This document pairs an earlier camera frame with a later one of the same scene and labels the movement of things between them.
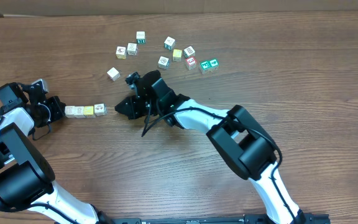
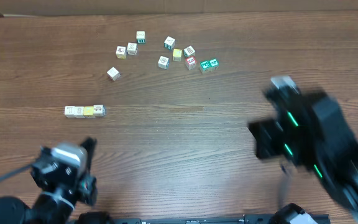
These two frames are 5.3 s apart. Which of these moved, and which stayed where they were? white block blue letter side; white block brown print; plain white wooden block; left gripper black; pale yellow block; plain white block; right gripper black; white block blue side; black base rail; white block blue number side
Moved: left gripper black; right gripper black
Stayed: black base rail; white block blue side; white block blue number side; white block blue letter side; plain white block; pale yellow block; white block brown print; plain white wooden block
